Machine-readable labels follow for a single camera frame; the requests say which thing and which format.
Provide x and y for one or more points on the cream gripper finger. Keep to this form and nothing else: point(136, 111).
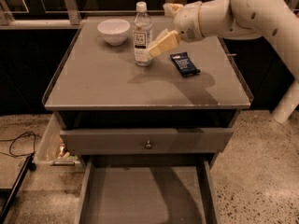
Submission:
point(171, 9)
point(165, 41)

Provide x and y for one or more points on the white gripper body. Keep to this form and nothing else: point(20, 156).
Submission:
point(187, 22)

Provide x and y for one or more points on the clear plastic tea bottle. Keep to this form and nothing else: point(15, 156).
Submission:
point(142, 33)

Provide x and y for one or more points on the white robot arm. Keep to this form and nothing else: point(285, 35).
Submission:
point(239, 19)

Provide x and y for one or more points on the grey top drawer with knob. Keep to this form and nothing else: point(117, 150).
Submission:
point(146, 141)

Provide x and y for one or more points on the open grey middle drawer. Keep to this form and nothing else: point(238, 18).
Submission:
point(150, 189)

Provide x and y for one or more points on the dark blue snack bar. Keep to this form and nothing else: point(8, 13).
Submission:
point(184, 64)

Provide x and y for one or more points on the white ceramic bowl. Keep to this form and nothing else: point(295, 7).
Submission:
point(114, 31)

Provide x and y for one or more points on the grey cabinet with glass top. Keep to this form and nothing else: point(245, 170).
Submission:
point(99, 86)

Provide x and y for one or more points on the clear plastic storage bin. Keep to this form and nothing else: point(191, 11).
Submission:
point(48, 149)

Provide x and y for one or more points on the metal window rail frame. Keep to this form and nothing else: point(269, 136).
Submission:
point(62, 14)

